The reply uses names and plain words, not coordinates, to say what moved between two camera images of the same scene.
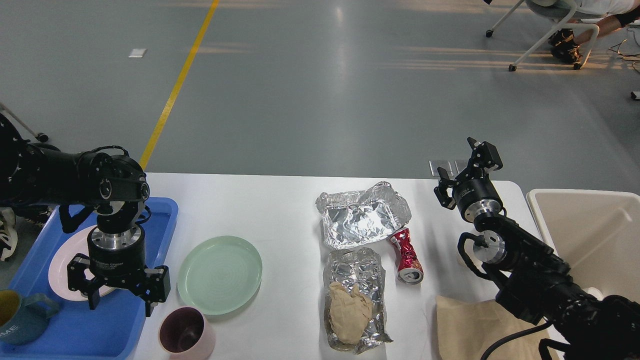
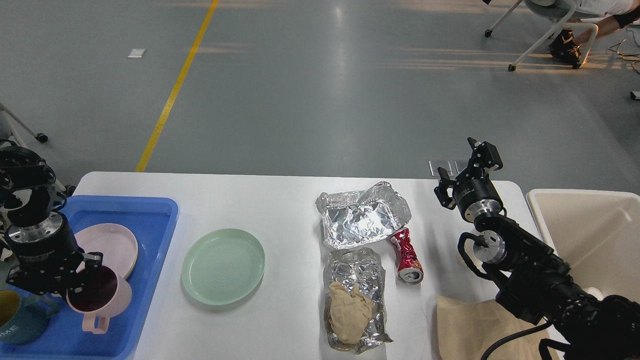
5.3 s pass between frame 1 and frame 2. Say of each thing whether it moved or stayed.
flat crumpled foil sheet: stayed
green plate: moved
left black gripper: moved
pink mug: moved
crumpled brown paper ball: stayed
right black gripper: stayed
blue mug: stayed
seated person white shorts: stayed
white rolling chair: stayed
